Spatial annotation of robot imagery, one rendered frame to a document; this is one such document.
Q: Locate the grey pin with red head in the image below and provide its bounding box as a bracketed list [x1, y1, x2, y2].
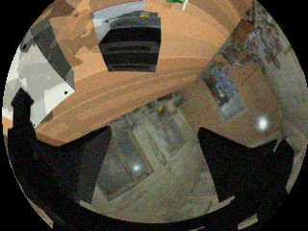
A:
[181, 0, 189, 11]

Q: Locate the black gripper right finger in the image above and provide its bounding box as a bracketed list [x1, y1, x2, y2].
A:
[197, 127, 277, 203]

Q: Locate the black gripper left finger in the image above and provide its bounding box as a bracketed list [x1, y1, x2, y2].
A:
[30, 126, 112, 204]

